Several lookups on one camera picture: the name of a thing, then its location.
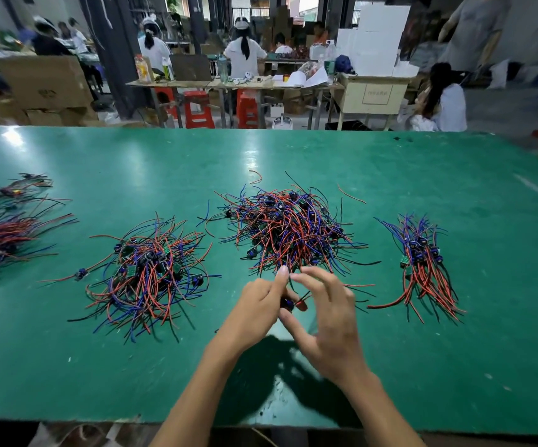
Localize tall clear plastic bottle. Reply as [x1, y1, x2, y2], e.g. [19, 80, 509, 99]
[323, 40, 338, 83]

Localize loose red wire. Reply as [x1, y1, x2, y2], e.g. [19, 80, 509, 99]
[337, 183, 367, 205]

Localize person's right hand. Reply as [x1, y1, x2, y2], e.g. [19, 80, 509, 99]
[278, 266, 368, 388]

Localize loose tangled wire pile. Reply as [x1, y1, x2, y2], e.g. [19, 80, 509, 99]
[40, 213, 222, 344]

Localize small black wired component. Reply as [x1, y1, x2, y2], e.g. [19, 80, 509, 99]
[280, 295, 309, 313]

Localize cream wooden desk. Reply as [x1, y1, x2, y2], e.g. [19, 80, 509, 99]
[332, 72, 415, 132]

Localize large cardboard box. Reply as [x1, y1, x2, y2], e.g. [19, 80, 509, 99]
[0, 55, 94, 110]

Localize red plastic stool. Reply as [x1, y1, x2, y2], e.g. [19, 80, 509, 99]
[183, 90, 215, 130]
[155, 87, 179, 120]
[236, 89, 260, 130]

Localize white paper sheets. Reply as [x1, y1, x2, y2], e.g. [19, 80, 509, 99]
[287, 67, 330, 88]

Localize orange drink bottle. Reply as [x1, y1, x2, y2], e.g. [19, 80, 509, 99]
[134, 54, 152, 84]

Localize dark steel pillar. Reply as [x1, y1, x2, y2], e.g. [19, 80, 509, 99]
[78, 0, 147, 120]

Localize person's left hand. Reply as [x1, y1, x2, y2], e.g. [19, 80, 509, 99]
[219, 265, 294, 355]

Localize brown cardboard panel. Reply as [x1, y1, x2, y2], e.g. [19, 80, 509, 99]
[170, 54, 213, 82]

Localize long metal-leg work table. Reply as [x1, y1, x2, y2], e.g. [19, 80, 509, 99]
[126, 75, 345, 130]

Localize person's right forearm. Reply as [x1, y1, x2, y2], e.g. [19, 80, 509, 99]
[343, 370, 427, 447]

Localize flat cardboard boxes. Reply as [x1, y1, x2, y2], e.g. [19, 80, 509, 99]
[0, 95, 111, 127]

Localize stack of white foam boxes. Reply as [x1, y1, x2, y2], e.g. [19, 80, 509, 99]
[335, 3, 420, 79]

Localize large tangled wire pile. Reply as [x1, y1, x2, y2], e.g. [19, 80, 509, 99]
[197, 171, 381, 294]

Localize white sack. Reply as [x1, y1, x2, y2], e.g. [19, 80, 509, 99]
[488, 59, 510, 90]

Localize person's left forearm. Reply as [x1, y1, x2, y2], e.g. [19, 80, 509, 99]
[150, 334, 246, 447]

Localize neat bundle of wired components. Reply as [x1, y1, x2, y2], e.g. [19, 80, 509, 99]
[368, 213, 467, 325]

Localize small flat bundle of wires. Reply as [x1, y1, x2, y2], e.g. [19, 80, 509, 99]
[0, 173, 72, 211]

